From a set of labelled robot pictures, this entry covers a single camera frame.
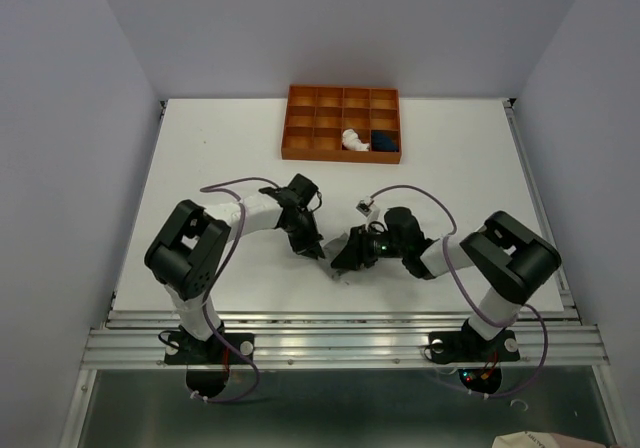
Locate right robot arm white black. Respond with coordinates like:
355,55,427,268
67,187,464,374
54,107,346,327
323,207,562,358

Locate orange compartment tray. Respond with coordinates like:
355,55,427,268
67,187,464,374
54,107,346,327
281,85,402,165

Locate white pink grey underwear pile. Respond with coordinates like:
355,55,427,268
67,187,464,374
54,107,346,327
342,129,370,152

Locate navy blue underwear white trim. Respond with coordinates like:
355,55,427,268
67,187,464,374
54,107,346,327
371,130,400,153

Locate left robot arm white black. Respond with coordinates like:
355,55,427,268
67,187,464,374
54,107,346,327
144,174,324,362

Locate white pink bag corner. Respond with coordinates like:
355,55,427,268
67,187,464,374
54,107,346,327
491,431,602,448

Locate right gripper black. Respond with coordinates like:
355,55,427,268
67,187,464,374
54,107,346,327
329,223,406,271

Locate aluminium rail frame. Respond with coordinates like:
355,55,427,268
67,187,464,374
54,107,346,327
73,98,619,447

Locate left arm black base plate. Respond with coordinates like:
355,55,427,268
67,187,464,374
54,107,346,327
158,330,247,366

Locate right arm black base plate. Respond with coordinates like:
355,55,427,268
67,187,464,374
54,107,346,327
428,330,520,365

